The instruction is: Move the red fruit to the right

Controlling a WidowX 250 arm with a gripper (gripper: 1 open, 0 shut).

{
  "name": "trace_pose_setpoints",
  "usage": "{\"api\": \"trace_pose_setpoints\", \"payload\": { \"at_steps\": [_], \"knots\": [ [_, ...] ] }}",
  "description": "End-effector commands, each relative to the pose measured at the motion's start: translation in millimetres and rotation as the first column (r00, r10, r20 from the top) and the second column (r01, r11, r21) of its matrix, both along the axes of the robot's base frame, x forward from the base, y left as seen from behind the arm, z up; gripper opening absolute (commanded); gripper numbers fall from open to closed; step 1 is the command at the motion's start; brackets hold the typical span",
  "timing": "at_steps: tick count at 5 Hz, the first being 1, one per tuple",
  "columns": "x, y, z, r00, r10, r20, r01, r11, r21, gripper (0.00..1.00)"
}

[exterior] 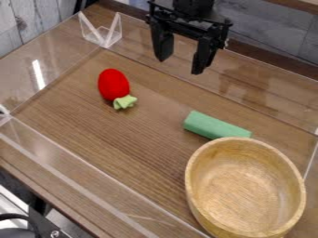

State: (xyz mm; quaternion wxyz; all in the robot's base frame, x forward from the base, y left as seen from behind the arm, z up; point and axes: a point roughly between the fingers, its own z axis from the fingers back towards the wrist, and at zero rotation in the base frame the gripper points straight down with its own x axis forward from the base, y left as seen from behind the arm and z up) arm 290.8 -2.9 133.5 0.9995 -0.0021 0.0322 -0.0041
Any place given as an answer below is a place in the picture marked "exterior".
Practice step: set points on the green foam block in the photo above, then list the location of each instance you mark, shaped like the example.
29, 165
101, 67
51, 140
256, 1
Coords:
212, 127

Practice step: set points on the red plush strawberry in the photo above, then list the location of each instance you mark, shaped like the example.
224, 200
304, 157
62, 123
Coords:
116, 89

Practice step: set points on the clear acrylic enclosure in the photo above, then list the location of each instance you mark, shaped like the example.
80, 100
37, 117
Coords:
110, 166

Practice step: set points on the black metal table bracket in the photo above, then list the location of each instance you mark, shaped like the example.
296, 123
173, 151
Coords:
41, 225

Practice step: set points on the wooden bowl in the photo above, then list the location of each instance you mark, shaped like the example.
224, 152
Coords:
245, 189

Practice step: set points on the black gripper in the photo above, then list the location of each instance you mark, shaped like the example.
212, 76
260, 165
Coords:
193, 18

